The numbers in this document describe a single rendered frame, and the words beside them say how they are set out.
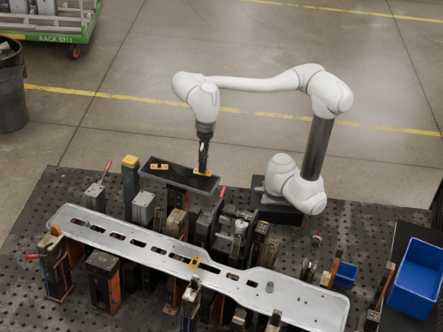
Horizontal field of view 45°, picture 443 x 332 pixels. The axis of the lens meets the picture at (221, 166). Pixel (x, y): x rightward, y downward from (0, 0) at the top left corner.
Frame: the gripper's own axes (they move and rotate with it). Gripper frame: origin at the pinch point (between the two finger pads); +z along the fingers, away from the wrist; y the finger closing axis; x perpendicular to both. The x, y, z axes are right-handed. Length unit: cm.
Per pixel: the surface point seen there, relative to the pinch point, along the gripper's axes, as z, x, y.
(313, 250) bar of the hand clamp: 11, 55, 28
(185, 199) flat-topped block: 22.0, -6.8, 1.2
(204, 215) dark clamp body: 18.3, 5.2, 13.2
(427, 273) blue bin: 22, 106, 17
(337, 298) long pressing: 26, 68, 38
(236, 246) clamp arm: 21.0, 22.3, 24.9
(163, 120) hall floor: 127, -78, -206
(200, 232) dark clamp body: 23.2, 5.0, 19.0
